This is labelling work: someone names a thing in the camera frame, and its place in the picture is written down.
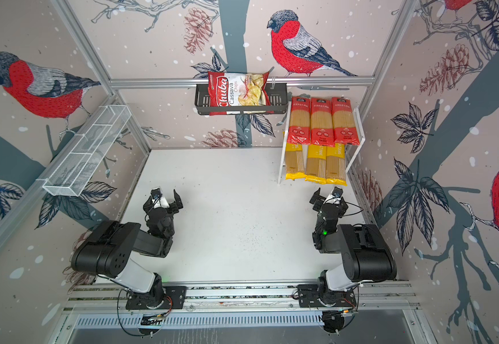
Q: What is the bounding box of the yellow pasta bag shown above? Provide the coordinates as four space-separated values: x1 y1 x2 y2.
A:
325 143 347 186
285 143 306 180
305 145 327 184

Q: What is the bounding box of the red spaghetti bag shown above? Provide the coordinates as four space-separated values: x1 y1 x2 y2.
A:
331 97 360 146
311 97 335 147
288 97 311 145

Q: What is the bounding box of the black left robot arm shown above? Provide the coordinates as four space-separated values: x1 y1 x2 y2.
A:
71 188 186 312

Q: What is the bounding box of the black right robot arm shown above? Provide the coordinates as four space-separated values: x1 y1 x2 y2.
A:
310 187 397 307

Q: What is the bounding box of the white two-tier shelf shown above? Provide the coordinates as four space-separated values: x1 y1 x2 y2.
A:
278 107 366 184

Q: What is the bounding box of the red cassava chips bag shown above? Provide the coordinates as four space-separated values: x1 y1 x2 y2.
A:
208 72 270 108

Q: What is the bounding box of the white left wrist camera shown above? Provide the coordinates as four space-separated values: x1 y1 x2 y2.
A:
151 187 169 209

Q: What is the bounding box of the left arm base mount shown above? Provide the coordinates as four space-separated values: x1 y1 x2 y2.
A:
126 285 187 311

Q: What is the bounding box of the white wire mesh basket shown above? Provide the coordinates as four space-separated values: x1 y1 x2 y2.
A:
43 105 131 196

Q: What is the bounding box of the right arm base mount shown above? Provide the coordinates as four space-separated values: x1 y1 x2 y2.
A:
292 283 357 309

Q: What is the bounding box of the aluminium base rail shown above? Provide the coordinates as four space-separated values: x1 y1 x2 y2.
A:
63 281 421 314

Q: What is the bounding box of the black wire wall basket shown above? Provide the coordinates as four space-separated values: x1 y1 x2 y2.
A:
195 83 288 116

